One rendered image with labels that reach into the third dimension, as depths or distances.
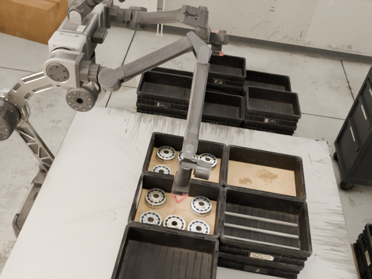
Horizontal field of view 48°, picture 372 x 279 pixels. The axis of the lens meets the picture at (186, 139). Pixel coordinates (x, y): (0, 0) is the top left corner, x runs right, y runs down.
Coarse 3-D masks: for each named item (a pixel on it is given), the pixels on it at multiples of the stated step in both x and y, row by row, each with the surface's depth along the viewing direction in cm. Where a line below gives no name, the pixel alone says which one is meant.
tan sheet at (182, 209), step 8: (144, 192) 205; (168, 200) 203; (184, 200) 204; (144, 208) 198; (168, 208) 200; (176, 208) 200; (184, 208) 201; (136, 216) 194; (184, 216) 197; (192, 216) 198; (208, 216) 199; (208, 224) 196
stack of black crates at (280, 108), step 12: (252, 96) 330; (264, 96) 329; (276, 96) 328; (288, 96) 326; (252, 108) 303; (264, 108) 322; (276, 108) 324; (288, 108) 326; (300, 108) 310; (252, 120) 310; (264, 120) 309; (276, 120) 308; (288, 120) 307; (276, 132) 316; (288, 132) 315
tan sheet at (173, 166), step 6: (156, 150) 227; (198, 156) 228; (150, 162) 220; (156, 162) 221; (174, 162) 222; (150, 168) 217; (174, 168) 219; (216, 168) 223; (174, 174) 216; (192, 174) 217; (210, 174) 219; (216, 174) 219; (210, 180) 216; (216, 180) 216
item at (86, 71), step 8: (80, 56) 163; (80, 64) 163; (88, 64) 164; (96, 64) 166; (80, 72) 163; (88, 72) 164; (96, 72) 164; (80, 80) 166; (88, 80) 166; (96, 80) 166
